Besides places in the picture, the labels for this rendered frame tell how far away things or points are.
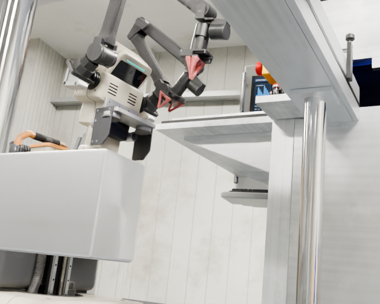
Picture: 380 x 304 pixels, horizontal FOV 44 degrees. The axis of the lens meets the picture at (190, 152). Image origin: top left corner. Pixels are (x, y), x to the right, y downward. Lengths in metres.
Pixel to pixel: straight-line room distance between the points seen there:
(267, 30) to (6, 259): 1.49
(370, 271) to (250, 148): 0.51
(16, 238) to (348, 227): 0.84
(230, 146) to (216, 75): 4.18
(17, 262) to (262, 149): 1.13
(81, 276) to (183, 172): 3.24
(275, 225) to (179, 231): 4.02
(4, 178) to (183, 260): 4.64
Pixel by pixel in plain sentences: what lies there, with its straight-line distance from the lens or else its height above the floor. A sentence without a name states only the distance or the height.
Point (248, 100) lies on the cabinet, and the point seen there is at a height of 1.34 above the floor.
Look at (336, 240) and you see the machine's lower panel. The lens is 1.22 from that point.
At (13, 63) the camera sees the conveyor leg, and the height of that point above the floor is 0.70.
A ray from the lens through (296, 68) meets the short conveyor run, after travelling 0.98.
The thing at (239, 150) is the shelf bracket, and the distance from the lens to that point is 1.46.
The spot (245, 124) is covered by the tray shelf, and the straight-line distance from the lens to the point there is 1.39.
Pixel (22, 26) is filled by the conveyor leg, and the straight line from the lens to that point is 0.78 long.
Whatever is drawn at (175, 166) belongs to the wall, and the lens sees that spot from 5.41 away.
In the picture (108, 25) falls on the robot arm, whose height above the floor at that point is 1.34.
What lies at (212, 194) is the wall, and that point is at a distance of 5.19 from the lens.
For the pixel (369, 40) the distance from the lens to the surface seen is 1.36.
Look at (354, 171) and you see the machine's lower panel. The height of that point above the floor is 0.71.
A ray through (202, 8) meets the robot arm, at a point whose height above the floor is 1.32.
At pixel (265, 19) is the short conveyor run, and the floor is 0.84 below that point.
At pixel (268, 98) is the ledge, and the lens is 1.21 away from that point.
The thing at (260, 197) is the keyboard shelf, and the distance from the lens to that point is 2.14.
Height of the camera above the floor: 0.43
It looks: 14 degrees up
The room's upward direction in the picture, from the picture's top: 6 degrees clockwise
